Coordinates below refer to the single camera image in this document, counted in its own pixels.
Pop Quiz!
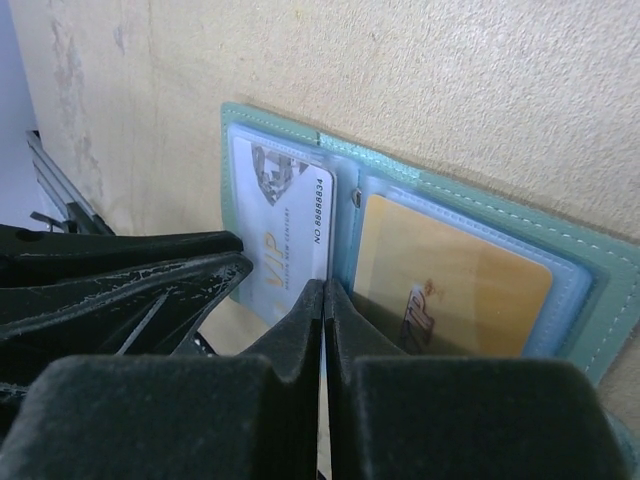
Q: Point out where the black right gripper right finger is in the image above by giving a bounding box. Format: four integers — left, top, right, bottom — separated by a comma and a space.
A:
324, 281, 633, 479

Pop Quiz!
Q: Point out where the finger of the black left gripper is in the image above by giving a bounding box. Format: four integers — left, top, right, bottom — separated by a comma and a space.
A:
1, 225, 245, 288
1, 253, 252, 395

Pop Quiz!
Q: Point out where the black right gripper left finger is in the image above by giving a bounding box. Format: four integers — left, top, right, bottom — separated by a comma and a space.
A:
1, 280, 324, 479

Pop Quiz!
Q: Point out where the green leather card holder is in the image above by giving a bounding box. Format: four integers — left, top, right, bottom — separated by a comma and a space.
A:
221, 102, 639, 383

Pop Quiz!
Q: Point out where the silver VIP card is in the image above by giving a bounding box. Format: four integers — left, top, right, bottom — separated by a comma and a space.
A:
230, 131, 334, 325

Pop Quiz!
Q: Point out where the aluminium table frame rail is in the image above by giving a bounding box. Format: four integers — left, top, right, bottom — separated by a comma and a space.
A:
26, 130, 114, 236

